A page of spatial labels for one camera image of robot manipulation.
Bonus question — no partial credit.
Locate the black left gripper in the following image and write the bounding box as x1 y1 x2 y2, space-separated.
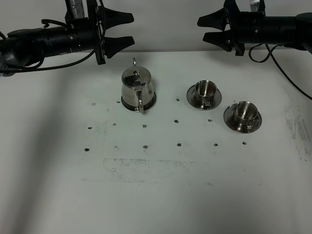
66 0 135 65

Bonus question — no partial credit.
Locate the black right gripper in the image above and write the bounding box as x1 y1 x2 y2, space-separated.
197 0 265 56

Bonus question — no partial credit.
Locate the stainless steel teapot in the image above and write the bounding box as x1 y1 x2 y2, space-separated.
121 58 155 114

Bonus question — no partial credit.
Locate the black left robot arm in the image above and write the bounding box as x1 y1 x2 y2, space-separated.
0 0 135 77

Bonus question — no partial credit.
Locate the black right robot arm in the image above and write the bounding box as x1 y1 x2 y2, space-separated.
197 0 312 56

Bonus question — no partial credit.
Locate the rear stainless steel teacup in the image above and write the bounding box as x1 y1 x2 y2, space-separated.
194 80 217 110

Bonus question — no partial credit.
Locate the stainless steel teacup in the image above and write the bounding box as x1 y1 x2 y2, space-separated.
194 80 217 110
234 101 259 130

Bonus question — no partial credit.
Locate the round steel teapot coaster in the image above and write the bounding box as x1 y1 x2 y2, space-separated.
121 93 156 112

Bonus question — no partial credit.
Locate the front stainless steel saucer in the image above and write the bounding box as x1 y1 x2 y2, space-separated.
223 103 262 134

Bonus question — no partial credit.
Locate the front stainless steel teacup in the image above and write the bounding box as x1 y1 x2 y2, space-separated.
234 101 259 130

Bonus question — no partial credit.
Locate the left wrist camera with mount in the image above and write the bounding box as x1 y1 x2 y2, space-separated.
65 0 87 24

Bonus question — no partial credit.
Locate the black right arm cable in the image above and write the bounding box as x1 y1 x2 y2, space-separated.
248 43 312 100

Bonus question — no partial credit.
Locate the black left camera cable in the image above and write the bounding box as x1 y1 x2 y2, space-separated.
0 19 103 76

